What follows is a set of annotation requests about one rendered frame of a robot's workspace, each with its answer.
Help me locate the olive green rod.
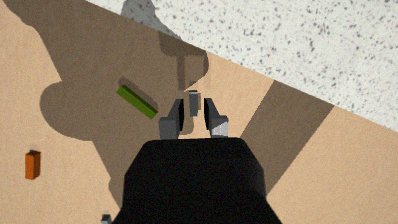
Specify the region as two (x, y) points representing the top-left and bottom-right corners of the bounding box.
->
(116, 85), (158, 120)

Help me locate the orange rectangular block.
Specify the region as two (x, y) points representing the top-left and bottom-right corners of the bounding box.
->
(25, 150), (41, 180)

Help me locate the grey rod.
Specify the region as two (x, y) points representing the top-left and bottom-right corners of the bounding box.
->
(189, 91), (198, 117)
(101, 215), (112, 224)

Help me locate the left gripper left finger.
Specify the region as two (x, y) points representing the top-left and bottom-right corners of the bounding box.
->
(158, 99), (184, 140)

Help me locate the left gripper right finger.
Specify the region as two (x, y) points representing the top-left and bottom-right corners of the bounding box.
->
(204, 98), (229, 138)

